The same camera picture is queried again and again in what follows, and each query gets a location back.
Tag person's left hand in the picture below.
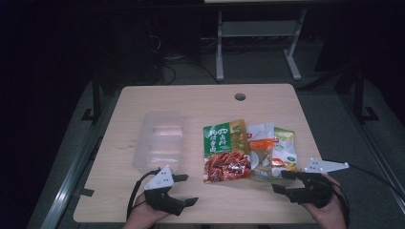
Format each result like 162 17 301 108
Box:
122 192 172 229

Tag white and green snack packet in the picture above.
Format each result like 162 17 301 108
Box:
271 127 299 179

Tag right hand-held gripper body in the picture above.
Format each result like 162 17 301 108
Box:
288 157 351 209

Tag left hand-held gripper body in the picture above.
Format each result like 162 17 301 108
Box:
143 164 186 218

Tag aluminium rail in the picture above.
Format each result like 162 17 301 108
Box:
337 92 405 206
39 135 108 229

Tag black floor cables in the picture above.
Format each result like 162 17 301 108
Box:
152 33 221 86

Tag white metal table frame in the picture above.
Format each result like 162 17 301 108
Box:
215 9 309 82

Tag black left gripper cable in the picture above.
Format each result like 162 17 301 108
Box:
126 168 161 221

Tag orange and white snack packet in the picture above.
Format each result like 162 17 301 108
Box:
246 122 276 182

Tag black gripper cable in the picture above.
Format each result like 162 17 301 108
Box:
126 168 161 221
323 157 405 228

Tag black metal stand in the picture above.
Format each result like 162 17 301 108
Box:
80 71 103 124
349 65 380 124

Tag clear plastic container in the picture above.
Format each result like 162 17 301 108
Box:
132 109 186 176

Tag person's right hand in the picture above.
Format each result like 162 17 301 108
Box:
300 175 348 229

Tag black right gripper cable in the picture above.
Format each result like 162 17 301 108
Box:
323 157 405 228

